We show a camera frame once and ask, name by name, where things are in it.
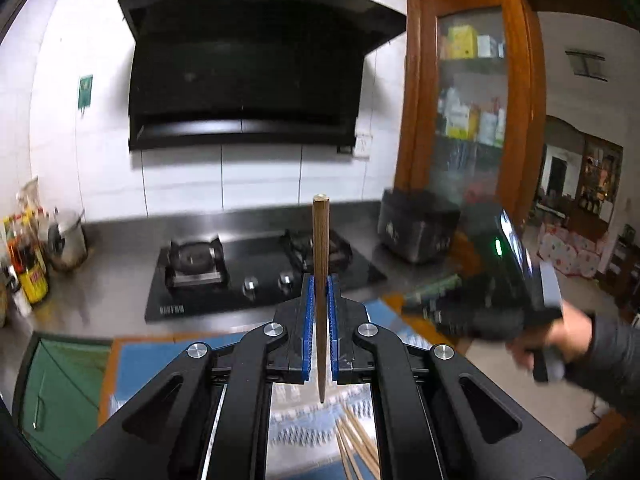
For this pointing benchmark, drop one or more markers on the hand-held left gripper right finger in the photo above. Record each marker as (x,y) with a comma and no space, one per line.
(334,325)

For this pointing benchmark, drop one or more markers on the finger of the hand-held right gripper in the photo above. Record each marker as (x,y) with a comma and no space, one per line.
(430,292)

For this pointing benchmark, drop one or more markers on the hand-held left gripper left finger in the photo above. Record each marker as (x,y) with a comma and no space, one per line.
(310,320)

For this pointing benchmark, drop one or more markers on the brown wooden chopstick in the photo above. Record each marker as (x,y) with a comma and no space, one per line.
(320,240)

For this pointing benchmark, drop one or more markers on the bunch of wooden chopsticks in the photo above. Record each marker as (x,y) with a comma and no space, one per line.
(350,440)

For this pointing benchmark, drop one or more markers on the person's right forearm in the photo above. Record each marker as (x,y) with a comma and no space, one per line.
(615,360)

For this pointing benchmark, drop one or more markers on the person's right hand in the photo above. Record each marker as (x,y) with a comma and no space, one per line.
(575,335)

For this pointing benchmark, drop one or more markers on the black rice cooker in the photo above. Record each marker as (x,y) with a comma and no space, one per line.
(410,225)

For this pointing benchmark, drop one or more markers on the black gas stove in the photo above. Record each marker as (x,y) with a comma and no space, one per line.
(260,265)

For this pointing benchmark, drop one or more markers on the white red patterned cloth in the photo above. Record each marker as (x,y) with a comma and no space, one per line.
(567,252)

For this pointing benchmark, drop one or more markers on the blue striped table cloth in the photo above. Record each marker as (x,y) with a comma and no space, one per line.
(145,360)

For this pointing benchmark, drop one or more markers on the wooden glass door cabinet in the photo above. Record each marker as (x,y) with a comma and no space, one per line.
(415,110)

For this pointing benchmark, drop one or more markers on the steel pressure cooker pot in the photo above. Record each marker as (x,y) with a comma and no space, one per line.
(67,240)

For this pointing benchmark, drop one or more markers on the black range hood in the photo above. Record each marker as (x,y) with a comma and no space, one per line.
(240,70)

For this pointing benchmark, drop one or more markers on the yellow label sauce bottle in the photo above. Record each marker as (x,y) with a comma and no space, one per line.
(32,275)

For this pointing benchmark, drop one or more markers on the cluster of condiment bottles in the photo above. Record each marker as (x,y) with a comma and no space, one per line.
(15,240)

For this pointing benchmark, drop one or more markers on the clear plastic bag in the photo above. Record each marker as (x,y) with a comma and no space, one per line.
(30,195)

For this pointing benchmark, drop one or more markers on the white wall socket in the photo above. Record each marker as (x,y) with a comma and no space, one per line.
(363,144)

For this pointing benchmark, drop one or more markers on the wall mounted rack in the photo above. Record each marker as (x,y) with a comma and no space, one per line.
(586,64)

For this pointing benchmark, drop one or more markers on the green wall sticker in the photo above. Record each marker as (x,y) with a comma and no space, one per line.
(85,92)

